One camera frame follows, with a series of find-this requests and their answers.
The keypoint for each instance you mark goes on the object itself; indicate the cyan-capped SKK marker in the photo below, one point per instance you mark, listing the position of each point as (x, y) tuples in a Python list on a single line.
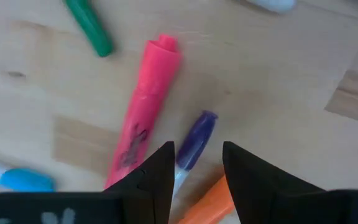
[(23, 180)]

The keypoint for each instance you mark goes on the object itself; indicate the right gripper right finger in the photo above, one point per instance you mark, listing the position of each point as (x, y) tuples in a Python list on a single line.
[(253, 186)]

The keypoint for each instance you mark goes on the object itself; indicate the orange highlighter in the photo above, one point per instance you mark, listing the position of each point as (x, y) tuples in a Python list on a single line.
[(210, 205)]

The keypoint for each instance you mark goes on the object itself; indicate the dark green Expo marker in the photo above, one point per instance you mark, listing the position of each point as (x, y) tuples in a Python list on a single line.
[(89, 28)]

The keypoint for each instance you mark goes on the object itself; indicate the purple-capped marker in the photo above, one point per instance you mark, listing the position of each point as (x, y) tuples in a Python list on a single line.
[(197, 140)]

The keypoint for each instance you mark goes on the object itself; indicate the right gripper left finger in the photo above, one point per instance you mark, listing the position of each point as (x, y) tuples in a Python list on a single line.
[(154, 186)]

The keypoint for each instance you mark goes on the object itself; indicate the pink highlighter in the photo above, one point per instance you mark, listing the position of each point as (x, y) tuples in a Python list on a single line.
[(148, 102)]

